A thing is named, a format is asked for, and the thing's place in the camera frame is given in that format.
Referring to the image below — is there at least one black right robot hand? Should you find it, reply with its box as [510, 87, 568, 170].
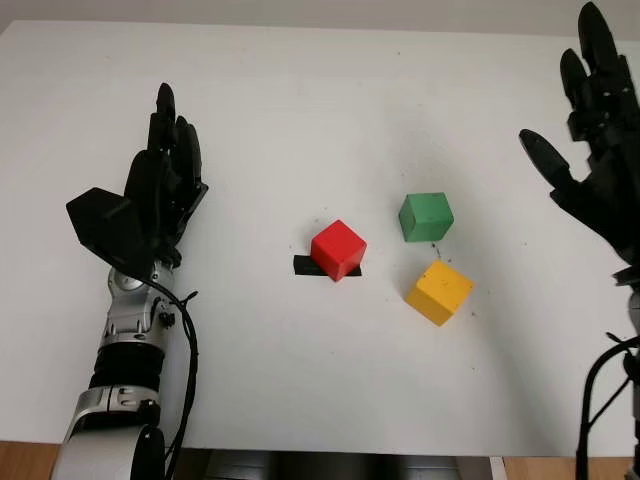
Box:
[518, 1, 640, 281]

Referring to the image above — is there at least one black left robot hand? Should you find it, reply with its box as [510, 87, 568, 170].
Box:
[123, 82, 210, 266]

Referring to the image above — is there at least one red wooden block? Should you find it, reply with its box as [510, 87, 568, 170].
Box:
[310, 218, 369, 284]

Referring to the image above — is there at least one green wooden block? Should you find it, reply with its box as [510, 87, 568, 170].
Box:
[397, 192, 455, 245]

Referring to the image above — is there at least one yellow wooden block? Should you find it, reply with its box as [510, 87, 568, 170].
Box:
[405, 258, 475, 328]

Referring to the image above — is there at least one black tape strip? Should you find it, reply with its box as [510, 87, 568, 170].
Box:
[292, 254, 363, 279]

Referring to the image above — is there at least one dark robot torso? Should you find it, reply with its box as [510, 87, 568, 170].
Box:
[179, 448, 494, 480]

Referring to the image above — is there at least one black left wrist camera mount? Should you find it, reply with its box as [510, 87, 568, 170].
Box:
[65, 186, 156, 279]

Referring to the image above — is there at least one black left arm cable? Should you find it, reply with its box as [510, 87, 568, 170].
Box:
[139, 279, 201, 480]

